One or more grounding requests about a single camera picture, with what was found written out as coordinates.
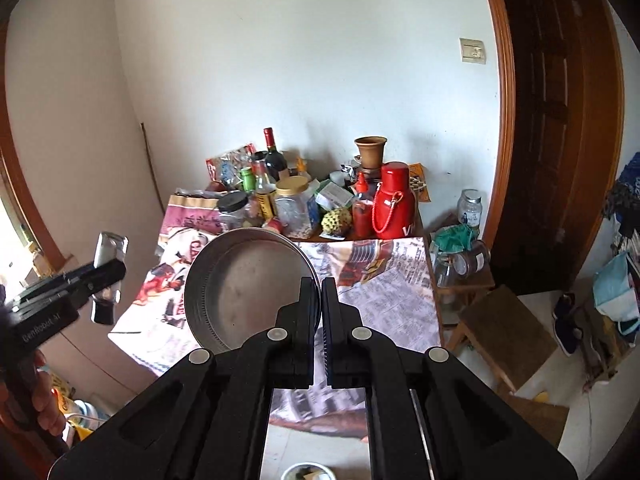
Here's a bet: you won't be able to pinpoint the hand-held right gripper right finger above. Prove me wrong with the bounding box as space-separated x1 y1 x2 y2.
321 276 576 480

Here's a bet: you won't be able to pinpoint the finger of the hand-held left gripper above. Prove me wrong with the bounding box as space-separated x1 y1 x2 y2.
47 259 127 292
12 280 123 309

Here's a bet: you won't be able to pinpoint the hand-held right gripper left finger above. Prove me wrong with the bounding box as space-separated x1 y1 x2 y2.
47 276 321 480

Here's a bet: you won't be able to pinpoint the silver foil packet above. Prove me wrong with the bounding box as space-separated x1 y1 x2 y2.
90 231 129 326

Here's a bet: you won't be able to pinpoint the round metal tin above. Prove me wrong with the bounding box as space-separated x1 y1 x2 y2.
184 227 321 356

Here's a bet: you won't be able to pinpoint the white plastic bowl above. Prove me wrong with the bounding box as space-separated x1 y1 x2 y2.
280 462 336 480

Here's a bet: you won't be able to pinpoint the person's left hand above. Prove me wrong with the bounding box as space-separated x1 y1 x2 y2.
30 350 67 438

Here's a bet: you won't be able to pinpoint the printed tablecloth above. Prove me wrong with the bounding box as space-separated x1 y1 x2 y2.
109 190 443 441

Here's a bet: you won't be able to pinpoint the green custard apple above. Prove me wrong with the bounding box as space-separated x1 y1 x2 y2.
321 206 352 238

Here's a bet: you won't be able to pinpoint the red sauce bottle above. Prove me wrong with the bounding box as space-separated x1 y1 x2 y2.
351 171 375 241

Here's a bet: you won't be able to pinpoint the gold lid plastic jar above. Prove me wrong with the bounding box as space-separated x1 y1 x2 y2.
274 176 312 240

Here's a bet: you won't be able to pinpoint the yellow label dark bottle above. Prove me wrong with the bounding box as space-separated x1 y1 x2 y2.
252 152 277 221

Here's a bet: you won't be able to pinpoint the green white carton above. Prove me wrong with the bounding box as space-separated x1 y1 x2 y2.
320 182 356 211

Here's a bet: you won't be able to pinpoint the red thermos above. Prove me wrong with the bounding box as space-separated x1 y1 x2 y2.
371 161 418 241

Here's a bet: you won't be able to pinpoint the black lid glass jar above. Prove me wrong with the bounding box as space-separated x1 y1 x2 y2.
216 191 251 233

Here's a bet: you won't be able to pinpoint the green cloth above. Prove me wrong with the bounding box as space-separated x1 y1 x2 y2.
430 224 476 253

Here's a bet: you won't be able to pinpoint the glass jar lying sideways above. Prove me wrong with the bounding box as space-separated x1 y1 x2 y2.
452 240 492 278

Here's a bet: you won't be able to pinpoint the dark wine bottle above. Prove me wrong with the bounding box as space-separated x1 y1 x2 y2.
262 127 290 181

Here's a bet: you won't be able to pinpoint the yellow printed packet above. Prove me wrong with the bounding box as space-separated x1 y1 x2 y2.
407 162 431 203

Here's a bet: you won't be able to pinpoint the brown clay vase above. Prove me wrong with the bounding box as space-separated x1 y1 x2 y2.
354 136 388 171

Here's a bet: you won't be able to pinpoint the red snack bag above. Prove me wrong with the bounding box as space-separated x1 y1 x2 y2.
205 144 257 191

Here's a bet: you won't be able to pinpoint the silver lid glass jar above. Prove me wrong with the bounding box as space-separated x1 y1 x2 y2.
457 189 482 233

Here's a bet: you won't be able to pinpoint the black shoe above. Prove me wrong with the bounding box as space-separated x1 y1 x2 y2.
551 292 581 356

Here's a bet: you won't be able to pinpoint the light blue bag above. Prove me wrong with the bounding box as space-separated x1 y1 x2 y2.
592 252 640 323

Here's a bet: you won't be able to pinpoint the dark wooden door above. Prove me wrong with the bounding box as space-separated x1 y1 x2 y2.
477 0 626 296

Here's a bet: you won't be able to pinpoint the dark clothes pile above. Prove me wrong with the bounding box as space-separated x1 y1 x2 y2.
602 180 640 281

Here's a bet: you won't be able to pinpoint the blue knitted cloth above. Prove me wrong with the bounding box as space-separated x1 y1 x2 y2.
617 150 640 196

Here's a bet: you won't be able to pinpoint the wooden frame window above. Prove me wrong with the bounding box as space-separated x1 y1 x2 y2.
0 90 76 281

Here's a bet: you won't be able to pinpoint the beige wall switch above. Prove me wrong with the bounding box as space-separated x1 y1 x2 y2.
459 37 487 65

